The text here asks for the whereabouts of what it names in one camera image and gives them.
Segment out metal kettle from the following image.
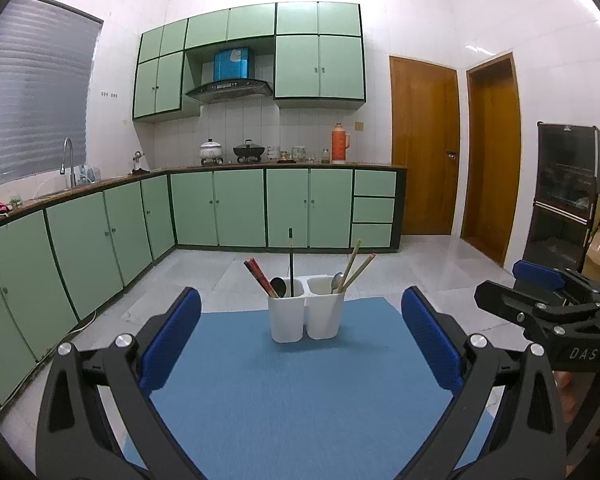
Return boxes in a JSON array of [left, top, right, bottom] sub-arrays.
[[131, 151, 149, 176]]

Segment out right hand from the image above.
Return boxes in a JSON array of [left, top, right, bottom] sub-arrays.
[[553, 370, 585, 422]]

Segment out chrome sink faucet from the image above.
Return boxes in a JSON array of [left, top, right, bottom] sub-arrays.
[[60, 136, 76, 188]]

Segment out bamboo chopstick orange band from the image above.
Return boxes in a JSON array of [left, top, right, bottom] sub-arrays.
[[248, 257, 280, 298]]

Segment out green lower kitchen cabinets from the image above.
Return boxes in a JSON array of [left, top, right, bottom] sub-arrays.
[[0, 165, 406, 409]]

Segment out white double utensil holder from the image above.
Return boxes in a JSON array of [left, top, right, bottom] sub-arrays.
[[268, 274, 344, 344]]

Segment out bamboo chopstick red band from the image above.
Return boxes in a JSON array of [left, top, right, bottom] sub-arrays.
[[242, 260, 276, 299]]

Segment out silver metal spoon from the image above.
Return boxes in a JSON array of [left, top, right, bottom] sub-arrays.
[[330, 272, 343, 294]]

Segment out black range hood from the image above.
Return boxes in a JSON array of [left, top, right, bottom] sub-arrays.
[[186, 78, 273, 104]]

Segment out white cooking pot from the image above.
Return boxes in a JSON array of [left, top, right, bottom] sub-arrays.
[[199, 138, 223, 165]]

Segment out black glass cabinet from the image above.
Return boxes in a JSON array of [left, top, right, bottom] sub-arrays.
[[524, 122, 600, 271]]

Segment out blue table mat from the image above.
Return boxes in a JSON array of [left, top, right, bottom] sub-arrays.
[[150, 298, 451, 479]]

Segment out black wok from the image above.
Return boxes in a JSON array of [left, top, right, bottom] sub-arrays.
[[233, 139, 265, 164]]

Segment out plain bamboo chopstick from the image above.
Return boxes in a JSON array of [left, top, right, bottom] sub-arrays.
[[338, 254, 377, 294], [342, 240, 362, 282]]

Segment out black chopstick silver band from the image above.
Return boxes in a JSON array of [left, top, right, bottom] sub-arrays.
[[288, 228, 294, 298]]

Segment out wooden door with handle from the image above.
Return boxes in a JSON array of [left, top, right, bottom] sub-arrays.
[[389, 56, 460, 235]]

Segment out orange thermos flask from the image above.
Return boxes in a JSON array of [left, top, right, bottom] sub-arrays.
[[330, 122, 350, 164]]

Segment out grey window blind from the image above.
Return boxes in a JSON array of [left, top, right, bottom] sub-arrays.
[[0, 0, 102, 184]]

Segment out black spoon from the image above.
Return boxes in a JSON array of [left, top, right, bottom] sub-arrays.
[[270, 276, 287, 298]]

